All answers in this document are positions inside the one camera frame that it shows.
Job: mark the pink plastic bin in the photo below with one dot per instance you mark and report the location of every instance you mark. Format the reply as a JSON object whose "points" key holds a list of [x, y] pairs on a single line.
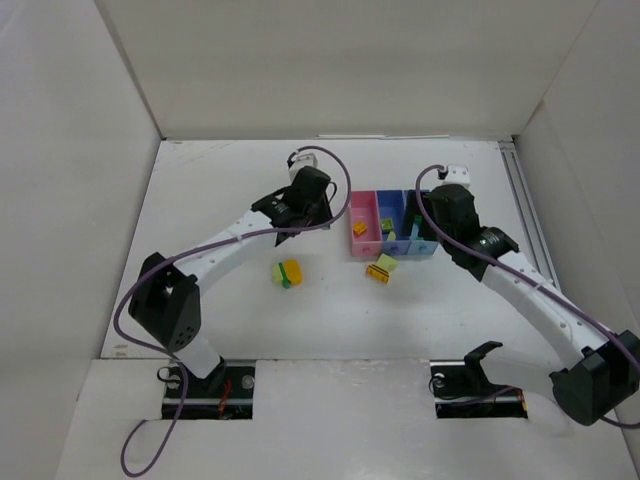
{"points": [[364, 208]]}

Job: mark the light blue plastic bin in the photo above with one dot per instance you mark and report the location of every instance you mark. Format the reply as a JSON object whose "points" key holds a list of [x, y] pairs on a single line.
{"points": [[423, 244]]}

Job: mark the small dark green lego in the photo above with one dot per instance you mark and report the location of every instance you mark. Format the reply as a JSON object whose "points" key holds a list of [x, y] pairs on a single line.
{"points": [[285, 280]]}

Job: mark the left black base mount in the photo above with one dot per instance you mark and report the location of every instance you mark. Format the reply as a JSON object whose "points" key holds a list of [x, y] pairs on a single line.
{"points": [[228, 395]]}

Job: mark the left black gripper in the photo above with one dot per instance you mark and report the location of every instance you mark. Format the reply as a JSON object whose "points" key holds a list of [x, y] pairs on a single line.
{"points": [[310, 216]]}

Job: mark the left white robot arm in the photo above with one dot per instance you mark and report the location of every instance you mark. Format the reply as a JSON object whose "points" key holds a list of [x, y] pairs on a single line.
{"points": [[168, 305]]}

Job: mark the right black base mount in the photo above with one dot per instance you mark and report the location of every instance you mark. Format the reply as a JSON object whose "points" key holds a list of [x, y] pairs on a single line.
{"points": [[462, 390]]}

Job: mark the light yellow lego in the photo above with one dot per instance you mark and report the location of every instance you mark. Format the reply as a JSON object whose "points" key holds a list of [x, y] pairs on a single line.
{"points": [[387, 263]]}

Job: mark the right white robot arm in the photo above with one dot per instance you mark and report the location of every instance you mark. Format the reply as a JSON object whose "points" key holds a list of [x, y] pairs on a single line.
{"points": [[600, 369]]}

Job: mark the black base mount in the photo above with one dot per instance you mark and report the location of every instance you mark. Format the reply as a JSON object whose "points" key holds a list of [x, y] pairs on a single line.
{"points": [[228, 395], [462, 390]]}

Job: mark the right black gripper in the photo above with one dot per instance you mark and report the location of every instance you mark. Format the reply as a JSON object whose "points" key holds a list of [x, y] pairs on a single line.
{"points": [[427, 220]]}

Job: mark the orange striped lego brick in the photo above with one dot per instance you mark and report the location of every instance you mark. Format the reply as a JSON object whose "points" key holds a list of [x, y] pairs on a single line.
{"points": [[378, 273]]}

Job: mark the aluminium rail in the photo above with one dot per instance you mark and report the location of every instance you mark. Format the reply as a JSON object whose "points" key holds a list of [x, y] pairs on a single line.
{"points": [[533, 232]]}

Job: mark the purple plastic bin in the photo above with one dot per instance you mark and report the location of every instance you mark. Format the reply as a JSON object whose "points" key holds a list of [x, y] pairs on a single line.
{"points": [[391, 204]]}

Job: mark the orange rounded lego brick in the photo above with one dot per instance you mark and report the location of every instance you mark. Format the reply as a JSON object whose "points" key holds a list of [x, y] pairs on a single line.
{"points": [[293, 272]]}

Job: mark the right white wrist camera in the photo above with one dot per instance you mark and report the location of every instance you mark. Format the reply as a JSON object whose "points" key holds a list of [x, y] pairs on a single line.
{"points": [[455, 174]]}

